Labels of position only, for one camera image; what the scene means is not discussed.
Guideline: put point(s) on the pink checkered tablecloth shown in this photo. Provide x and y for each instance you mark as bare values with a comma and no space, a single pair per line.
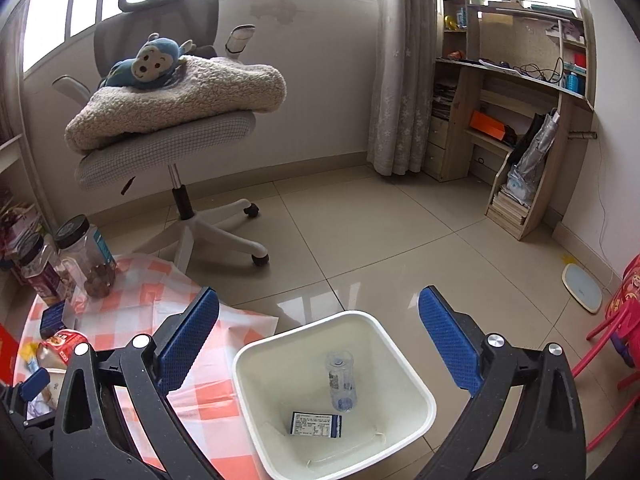
147,291

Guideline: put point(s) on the clear jar black lid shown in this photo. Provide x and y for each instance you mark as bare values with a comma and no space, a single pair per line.
85,255

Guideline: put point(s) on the small blue white box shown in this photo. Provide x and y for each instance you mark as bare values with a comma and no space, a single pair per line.
316,425

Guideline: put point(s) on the red instant noodle bowl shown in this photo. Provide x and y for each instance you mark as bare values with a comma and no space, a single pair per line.
55,352

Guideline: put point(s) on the dark blue carton box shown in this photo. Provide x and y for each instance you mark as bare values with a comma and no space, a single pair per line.
52,320

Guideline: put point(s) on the grey office chair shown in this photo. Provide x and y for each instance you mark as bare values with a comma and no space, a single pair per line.
122,36

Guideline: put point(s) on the white bathroom scale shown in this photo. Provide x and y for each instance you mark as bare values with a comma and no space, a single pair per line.
582,287

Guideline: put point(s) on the pink plastic stool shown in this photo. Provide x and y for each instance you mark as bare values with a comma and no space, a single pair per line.
620,327

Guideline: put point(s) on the wooden desk shelf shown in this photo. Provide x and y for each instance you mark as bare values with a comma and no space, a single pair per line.
504,67

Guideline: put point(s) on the beige window curtain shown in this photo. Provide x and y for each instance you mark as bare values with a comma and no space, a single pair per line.
403,85

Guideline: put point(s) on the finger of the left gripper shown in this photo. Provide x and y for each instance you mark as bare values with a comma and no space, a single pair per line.
33,385

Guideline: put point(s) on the purple label nut jar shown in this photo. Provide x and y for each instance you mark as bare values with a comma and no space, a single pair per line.
36,257

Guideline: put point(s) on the yellow snack packet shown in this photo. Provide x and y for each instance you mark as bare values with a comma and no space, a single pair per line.
28,353

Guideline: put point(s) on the red gift box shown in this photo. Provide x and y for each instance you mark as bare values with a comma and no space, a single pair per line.
8,355

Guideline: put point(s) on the crushed clear plastic bottle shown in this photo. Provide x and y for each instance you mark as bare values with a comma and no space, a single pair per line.
340,368

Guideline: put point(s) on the blue monkey plush toy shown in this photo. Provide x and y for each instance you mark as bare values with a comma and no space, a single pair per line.
153,67

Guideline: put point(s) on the white trash bin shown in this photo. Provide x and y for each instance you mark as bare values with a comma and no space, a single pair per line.
330,398

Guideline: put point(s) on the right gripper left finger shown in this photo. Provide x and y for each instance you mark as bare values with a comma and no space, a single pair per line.
91,439

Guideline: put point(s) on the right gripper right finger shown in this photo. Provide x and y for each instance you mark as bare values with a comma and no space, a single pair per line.
546,438

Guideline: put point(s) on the beige fleece blanket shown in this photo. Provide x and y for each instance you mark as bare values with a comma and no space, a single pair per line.
205,87

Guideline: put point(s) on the white bookshelf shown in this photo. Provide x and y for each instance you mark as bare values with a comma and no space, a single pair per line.
23,208

